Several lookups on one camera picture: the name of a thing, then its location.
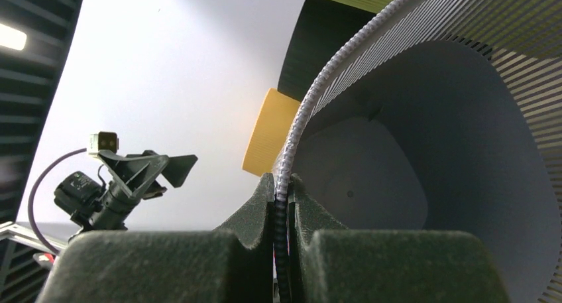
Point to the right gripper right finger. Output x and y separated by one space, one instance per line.
332 263

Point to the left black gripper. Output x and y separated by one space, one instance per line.
96 207

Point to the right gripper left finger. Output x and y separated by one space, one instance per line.
231 263

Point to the yellow ribbed waste bin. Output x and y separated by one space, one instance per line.
269 134

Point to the dark grey mesh waste bin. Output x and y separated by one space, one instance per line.
440 115

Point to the black round waste bin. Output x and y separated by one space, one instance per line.
322 28

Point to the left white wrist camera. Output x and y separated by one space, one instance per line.
102 141

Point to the aluminium frame rail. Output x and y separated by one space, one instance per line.
22 278

